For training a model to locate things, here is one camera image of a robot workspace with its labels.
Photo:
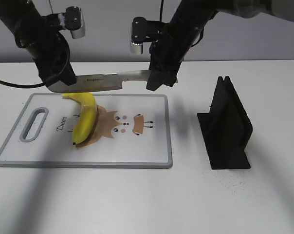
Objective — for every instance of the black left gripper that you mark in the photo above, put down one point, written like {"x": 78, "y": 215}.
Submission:
{"x": 51, "y": 53}

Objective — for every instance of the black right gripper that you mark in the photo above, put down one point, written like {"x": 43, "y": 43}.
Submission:
{"x": 166, "y": 55}

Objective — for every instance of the steel knife with white handle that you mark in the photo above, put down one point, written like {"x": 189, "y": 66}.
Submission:
{"x": 100, "y": 82}

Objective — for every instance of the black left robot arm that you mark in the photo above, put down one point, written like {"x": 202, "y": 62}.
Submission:
{"x": 25, "y": 22}

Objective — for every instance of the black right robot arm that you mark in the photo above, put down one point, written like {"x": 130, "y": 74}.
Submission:
{"x": 185, "y": 29}

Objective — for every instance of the yellow plastic banana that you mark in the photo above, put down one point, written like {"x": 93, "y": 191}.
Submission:
{"x": 88, "y": 114}

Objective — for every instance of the white grey deer cutting board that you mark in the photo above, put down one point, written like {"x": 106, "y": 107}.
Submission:
{"x": 130, "y": 131}

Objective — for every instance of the black knife stand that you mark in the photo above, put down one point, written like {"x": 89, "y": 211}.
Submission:
{"x": 226, "y": 128}

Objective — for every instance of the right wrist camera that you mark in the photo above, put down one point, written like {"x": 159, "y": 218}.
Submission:
{"x": 143, "y": 31}

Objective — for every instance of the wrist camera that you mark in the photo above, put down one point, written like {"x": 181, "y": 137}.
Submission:
{"x": 73, "y": 21}
{"x": 143, "y": 31}

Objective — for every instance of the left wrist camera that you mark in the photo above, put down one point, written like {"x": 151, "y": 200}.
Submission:
{"x": 73, "y": 21}

